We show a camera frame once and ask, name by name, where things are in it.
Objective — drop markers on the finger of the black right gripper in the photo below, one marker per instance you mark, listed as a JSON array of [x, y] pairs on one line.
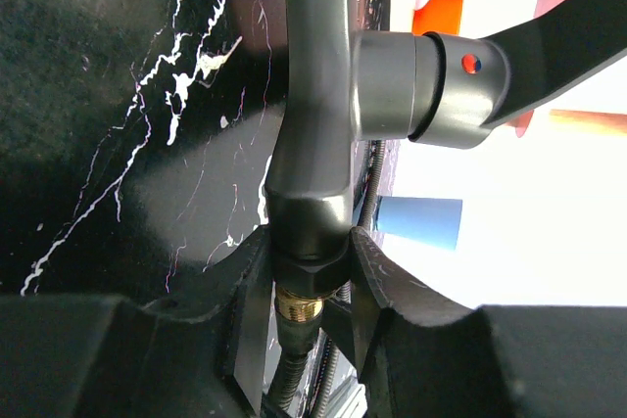
[[337, 325]]

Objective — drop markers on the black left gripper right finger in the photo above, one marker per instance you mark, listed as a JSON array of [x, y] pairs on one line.
[[420, 354]]

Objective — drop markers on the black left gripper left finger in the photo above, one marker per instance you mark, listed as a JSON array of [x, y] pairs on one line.
[[198, 352]]

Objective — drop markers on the dark grey faucet mixer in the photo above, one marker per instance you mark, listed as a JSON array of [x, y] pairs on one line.
[[346, 85]]

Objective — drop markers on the blue cup on mat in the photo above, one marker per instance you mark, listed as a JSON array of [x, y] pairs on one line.
[[430, 221]]

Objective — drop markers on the black marble pattern mat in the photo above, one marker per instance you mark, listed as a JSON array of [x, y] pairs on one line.
[[135, 139]]

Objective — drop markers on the orange bowl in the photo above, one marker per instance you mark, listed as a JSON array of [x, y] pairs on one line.
[[442, 16]]

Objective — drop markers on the pink three tier shelf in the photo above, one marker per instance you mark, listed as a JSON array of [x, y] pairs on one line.
[[566, 42]]

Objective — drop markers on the silver aluminium rail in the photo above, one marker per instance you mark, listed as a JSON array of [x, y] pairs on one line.
[[348, 400]]

